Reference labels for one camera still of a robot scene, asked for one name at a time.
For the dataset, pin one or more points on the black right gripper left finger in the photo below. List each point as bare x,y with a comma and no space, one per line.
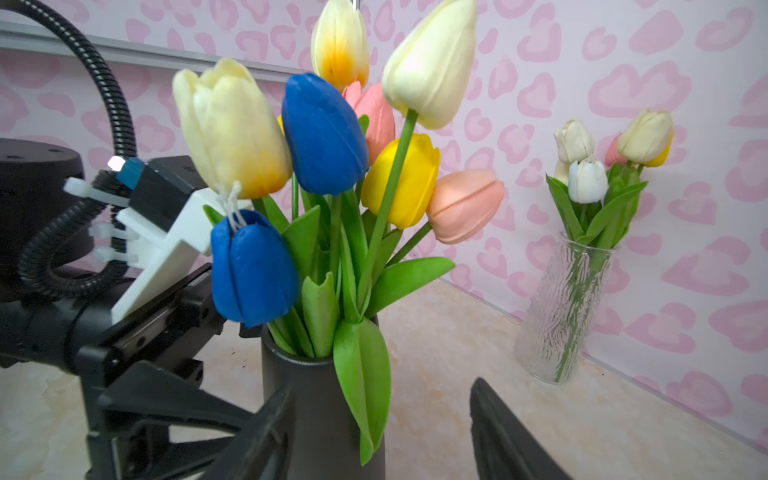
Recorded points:
263,448

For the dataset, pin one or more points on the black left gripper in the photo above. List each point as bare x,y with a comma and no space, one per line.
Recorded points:
149,420

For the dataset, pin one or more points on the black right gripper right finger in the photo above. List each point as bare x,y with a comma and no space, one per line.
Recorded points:
503,447

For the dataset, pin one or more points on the black tapered vase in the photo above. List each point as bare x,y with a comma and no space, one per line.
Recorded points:
326,436

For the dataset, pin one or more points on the clear glass vase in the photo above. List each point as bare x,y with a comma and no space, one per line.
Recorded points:
559,320

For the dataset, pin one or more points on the peach pink tulip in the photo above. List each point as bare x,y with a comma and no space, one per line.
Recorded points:
462,204

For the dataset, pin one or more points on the pale cream tulip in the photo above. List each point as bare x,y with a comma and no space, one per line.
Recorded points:
233,137

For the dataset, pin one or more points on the white blue-tinged tulip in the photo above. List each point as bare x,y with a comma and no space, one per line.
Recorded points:
587,181

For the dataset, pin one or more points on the cream white tulip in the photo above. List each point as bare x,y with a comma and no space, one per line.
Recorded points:
646,136

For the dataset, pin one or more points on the ivory white tulip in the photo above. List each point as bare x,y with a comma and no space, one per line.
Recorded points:
425,79

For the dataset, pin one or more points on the cream yellow tulip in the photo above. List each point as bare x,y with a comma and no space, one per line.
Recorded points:
339,45

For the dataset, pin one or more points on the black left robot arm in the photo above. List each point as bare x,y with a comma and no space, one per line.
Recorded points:
43,230

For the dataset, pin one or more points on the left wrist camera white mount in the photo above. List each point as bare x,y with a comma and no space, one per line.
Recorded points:
166,228

